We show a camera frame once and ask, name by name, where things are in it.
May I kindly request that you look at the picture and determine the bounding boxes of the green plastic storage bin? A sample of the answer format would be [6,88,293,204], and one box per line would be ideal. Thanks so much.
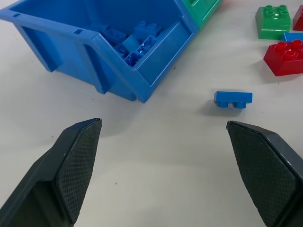
[181,0,223,31]

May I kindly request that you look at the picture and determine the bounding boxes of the blue hollow-side brick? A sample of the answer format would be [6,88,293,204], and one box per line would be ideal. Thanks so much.
[101,28,127,45]

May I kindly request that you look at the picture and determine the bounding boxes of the blue open-bottom brick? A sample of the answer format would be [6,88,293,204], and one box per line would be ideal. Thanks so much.
[124,51,144,68]

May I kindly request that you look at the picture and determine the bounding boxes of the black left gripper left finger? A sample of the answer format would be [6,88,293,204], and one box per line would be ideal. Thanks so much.
[0,118,103,227]

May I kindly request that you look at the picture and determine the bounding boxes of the blue two-stud brick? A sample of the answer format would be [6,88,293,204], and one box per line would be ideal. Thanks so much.
[134,21,163,38]

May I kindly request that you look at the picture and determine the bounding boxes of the blue plastic storage bin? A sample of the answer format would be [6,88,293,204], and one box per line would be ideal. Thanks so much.
[0,0,197,104]

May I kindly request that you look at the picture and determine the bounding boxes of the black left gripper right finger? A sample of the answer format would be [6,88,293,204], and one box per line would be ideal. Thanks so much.
[226,121,303,227]

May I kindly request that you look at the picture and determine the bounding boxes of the small blue flat brick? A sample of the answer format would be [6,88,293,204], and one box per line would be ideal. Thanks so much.
[214,90,253,110]

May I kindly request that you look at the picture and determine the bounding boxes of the blue building brick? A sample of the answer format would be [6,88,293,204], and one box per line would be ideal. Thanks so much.
[281,32,303,43]

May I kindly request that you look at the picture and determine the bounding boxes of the green sloped building brick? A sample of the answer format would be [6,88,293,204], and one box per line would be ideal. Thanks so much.
[255,4,292,40]

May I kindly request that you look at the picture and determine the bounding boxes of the red sloped building brick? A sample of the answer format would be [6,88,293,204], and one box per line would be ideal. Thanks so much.
[263,39,303,77]

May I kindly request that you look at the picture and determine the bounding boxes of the blue sloped brick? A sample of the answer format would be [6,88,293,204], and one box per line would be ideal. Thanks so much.
[122,35,143,52]

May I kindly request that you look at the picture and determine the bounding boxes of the dark red building brick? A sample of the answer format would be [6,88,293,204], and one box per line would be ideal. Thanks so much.
[292,5,303,32]

